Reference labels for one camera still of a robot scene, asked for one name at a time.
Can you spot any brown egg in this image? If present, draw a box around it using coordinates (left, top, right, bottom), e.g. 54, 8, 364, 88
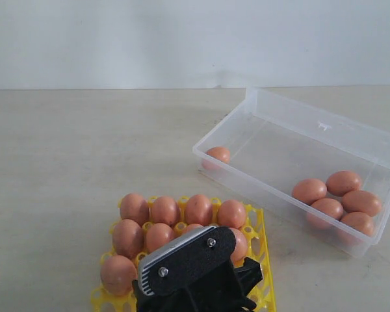
201, 146, 231, 171
185, 194, 213, 226
326, 170, 362, 197
341, 190, 383, 216
291, 178, 327, 205
217, 200, 246, 229
337, 212, 374, 246
306, 198, 343, 230
230, 227, 248, 263
112, 219, 144, 259
120, 193, 150, 226
151, 196, 181, 227
100, 255, 137, 296
181, 223, 203, 235
146, 223, 175, 253

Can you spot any clear plastic container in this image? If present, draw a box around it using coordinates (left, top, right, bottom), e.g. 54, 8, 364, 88
192, 89, 390, 257

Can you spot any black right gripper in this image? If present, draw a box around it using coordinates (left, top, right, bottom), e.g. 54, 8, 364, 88
132, 257, 263, 311

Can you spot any yellow plastic egg tray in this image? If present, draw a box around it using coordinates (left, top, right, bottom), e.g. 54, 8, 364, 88
90, 196, 276, 311

